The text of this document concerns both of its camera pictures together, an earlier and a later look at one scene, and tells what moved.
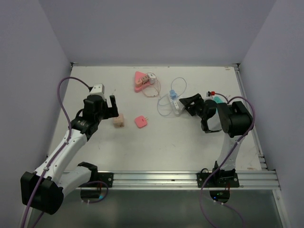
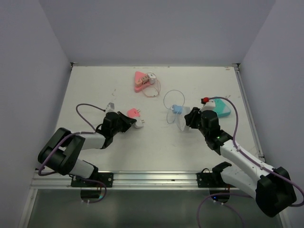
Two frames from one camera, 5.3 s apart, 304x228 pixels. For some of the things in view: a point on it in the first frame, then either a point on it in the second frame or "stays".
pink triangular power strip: [144, 77] stays
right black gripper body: [201, 114] to [194, 120]
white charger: [151, 78] stays
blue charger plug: [173, 95] to [177, 109]
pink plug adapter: [141, 121] to [133, 113]
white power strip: [175, 105] to [180, 111]
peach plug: [138, 82] stays
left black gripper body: [105, 112] to [121, 126]
